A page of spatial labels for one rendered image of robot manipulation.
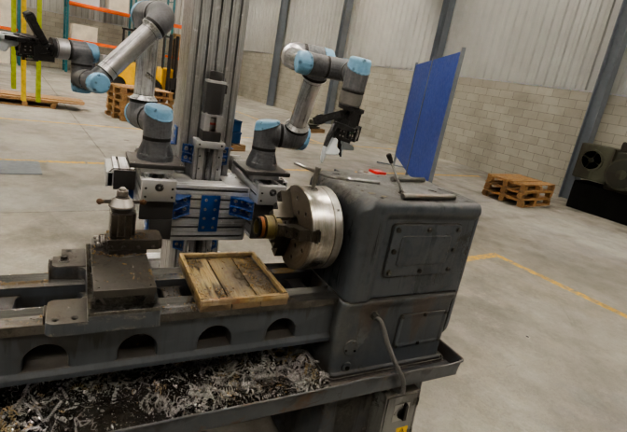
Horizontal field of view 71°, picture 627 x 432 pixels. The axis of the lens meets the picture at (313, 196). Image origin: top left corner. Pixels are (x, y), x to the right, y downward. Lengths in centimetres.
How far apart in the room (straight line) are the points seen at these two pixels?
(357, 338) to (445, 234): 52
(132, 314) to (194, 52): 125
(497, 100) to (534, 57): 132
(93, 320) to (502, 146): 1200
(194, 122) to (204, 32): 41
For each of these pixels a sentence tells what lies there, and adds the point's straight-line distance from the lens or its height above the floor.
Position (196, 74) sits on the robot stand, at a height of 154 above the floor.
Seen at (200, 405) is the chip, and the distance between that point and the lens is 156.
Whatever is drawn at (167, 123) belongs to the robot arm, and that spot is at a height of 133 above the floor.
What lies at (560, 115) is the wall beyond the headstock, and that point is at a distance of 1214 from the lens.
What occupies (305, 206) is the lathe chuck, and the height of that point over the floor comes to 118.
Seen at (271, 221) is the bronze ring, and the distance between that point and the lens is 156.
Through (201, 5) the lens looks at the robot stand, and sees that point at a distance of 219.
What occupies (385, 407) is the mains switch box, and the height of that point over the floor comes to 40.
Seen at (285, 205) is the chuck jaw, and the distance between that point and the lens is 163.
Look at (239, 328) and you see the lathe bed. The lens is 157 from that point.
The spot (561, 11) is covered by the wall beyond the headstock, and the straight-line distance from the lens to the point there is 1281.
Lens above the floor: 162
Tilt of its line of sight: 15 degrees down
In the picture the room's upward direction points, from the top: 10 degrees clockwise
